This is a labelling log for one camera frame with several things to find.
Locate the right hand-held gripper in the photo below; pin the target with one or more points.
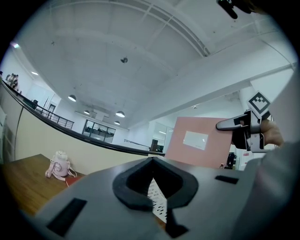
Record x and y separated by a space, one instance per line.
256 131

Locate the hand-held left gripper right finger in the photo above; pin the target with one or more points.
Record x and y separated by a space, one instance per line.
206 206

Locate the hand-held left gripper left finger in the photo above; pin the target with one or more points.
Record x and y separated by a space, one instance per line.
98 211

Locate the white perforated file rack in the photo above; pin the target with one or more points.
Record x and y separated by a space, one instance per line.
157 194

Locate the pink box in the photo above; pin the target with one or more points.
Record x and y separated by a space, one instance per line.
185 154

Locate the person's right hand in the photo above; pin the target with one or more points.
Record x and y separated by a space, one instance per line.
273 133

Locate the red book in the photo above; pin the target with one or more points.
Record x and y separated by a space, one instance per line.
73 181

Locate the wooden table with black legs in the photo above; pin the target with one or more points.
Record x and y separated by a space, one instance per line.
28 182

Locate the black framed glass partition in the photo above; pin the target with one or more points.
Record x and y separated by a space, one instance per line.
98 131

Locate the black metal balcony railing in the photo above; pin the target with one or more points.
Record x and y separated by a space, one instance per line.
58 120

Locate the round ceiling sensor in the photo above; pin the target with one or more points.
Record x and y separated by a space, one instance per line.
124 60

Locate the cream partition with black rail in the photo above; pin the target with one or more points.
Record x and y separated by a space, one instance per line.
47 136

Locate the black head-worn camera mount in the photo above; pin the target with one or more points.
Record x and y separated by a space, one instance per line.
228 8

